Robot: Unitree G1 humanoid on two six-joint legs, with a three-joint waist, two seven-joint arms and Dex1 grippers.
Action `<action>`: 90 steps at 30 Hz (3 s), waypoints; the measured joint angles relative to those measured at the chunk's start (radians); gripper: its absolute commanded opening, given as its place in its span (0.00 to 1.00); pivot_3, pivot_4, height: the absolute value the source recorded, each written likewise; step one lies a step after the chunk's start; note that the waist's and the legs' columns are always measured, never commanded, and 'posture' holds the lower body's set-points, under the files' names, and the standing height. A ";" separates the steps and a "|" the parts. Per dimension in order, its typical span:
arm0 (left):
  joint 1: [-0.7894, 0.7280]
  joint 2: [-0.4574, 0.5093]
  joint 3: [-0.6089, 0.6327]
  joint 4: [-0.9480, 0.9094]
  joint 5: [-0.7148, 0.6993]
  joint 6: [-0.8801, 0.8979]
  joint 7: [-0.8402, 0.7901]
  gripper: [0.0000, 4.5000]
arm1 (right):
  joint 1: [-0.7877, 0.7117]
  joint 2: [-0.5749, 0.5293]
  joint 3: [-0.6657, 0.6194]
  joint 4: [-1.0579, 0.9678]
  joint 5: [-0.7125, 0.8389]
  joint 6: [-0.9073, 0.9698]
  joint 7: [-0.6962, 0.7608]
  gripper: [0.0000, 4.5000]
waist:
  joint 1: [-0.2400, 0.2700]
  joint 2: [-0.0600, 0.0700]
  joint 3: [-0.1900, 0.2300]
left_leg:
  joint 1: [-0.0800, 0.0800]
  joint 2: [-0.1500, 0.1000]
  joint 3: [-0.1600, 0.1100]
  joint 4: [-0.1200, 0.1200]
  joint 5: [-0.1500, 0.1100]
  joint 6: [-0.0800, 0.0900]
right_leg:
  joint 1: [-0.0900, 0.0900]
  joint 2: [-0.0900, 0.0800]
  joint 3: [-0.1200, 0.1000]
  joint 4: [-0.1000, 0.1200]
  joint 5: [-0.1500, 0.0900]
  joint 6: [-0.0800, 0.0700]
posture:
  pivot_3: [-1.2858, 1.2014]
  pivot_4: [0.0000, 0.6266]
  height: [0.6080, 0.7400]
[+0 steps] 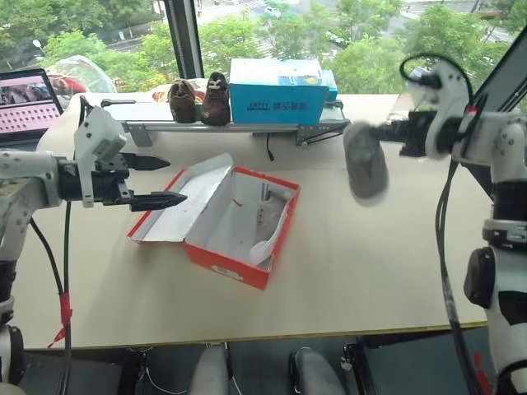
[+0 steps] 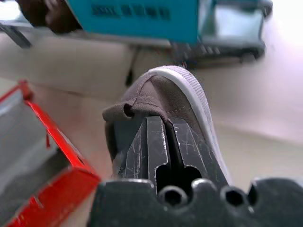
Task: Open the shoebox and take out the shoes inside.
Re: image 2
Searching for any grey metal bar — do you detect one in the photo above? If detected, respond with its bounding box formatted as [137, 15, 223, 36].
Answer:
[0, 20, 33, 49]

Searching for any red shoebox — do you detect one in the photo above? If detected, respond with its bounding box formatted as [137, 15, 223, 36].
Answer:
[0, 79, 101, 227]

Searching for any teal box with dark print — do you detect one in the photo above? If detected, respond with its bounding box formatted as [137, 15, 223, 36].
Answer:
[67, 0, 215, 44]

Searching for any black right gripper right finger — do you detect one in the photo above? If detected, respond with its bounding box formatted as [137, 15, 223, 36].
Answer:
[170, 122, 228, 190]

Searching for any grey canvas shoe white sole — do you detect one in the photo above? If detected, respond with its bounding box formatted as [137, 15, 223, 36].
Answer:
[102, 65, 234, 187]

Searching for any dark brown rounded object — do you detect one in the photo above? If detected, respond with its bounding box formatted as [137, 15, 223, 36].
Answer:
[18, 0, 83, 34]

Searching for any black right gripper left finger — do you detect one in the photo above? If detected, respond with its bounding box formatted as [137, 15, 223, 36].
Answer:
[125, 115, 171, 190]

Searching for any dark teal framed container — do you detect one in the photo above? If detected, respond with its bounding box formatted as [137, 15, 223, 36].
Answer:
[170, 0, 273, 68]

